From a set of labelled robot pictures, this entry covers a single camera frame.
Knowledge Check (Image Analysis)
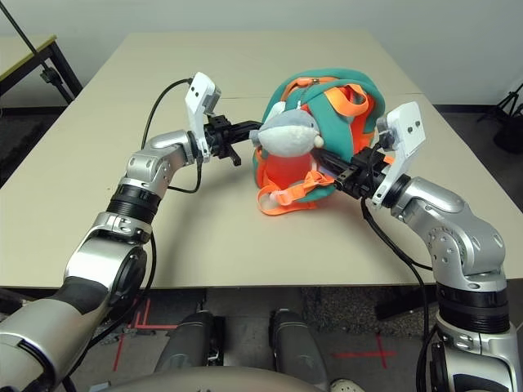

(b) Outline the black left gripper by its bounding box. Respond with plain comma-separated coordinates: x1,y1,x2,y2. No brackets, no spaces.
203,114,265,167

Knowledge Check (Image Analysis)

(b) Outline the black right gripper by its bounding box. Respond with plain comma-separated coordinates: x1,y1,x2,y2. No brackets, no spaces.
312,149,393,199

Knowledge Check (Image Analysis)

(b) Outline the teal and orange backpack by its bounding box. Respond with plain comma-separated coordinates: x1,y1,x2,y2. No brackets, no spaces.
252,66,387,216

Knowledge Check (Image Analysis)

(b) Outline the grey white plush shark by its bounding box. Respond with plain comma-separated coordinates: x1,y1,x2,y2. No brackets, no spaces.
249,100,324,157

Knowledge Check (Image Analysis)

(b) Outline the black bag on floor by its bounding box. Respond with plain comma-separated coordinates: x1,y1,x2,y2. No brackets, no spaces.
494,118,523,154

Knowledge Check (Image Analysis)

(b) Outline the grey right robot leg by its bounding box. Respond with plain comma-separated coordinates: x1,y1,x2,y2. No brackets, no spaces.
269,308,328,383

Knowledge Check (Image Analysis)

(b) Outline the grey robot leg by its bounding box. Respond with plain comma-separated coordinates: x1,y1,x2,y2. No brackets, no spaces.
269,308,328,383
154,312,226,372

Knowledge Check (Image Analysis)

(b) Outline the black tripod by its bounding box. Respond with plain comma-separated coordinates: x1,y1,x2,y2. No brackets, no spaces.
477,83,523,123

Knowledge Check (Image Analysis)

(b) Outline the grey left robot leg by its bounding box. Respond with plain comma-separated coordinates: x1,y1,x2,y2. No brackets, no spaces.
154,312,226,372

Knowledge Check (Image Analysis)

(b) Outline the white perforated shoe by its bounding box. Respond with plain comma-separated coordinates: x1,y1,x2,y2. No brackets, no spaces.
329,377,359,392

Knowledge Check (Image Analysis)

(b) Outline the thin black stand pole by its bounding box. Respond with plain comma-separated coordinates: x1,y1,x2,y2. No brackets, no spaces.
0,3,58,85

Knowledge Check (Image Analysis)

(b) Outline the beige robot torso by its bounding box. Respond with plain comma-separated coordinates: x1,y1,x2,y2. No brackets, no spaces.
105,365,332,392

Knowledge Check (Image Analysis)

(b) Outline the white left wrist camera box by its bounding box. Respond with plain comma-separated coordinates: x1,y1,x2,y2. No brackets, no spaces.
184,72,224,164

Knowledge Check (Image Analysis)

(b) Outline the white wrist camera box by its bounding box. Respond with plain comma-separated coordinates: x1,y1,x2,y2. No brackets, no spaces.
184,72,224,164
371,101,426,209

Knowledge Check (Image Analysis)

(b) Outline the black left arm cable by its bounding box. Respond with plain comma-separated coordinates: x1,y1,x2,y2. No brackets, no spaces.
60,77,203,392

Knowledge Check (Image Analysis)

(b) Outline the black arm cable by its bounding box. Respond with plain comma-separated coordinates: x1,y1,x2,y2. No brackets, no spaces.
359,195,440,392
60,77,203,392

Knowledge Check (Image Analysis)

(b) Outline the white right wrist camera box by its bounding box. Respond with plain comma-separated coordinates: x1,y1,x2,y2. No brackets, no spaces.
371,101,426,209

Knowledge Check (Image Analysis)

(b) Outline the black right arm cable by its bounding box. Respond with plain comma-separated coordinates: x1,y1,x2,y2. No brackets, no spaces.
359,195,440,392

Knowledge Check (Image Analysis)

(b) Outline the beige side table black frame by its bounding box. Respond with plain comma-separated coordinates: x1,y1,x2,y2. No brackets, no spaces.
0,34,83,103

